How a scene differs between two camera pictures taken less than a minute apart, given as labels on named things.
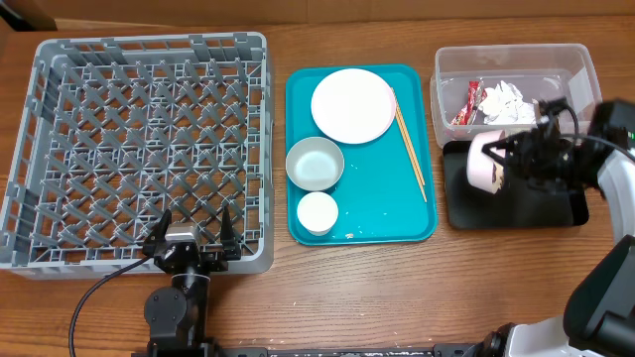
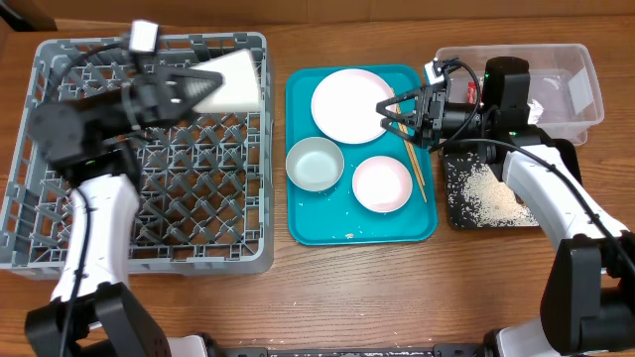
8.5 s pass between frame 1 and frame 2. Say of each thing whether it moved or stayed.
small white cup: moved
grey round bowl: stayed
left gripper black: moved
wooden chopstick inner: stayed
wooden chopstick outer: stayed
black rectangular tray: stayed
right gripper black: moved
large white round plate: stayed
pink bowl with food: moved
